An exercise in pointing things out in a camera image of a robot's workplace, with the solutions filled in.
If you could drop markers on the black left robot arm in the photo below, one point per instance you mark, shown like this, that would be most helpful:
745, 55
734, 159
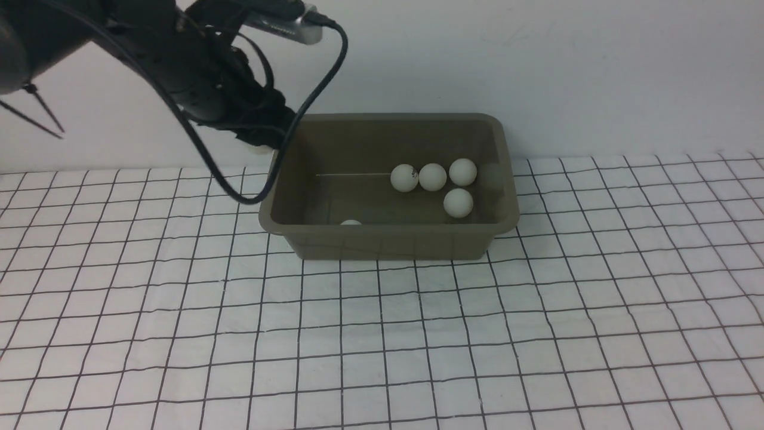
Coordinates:
36, 37

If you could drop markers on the olive green plastic bin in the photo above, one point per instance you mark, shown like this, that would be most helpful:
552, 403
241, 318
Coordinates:
338, 168

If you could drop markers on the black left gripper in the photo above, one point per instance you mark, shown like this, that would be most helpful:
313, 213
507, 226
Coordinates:
212, 80

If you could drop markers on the white grid tablecloth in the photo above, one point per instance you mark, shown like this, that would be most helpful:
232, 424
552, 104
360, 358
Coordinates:
628, 297

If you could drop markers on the white ball with logo centre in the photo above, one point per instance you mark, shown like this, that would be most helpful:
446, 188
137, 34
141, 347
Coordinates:
458, 203

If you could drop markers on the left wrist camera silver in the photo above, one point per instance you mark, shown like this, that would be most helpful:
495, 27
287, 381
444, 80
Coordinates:
287, 19

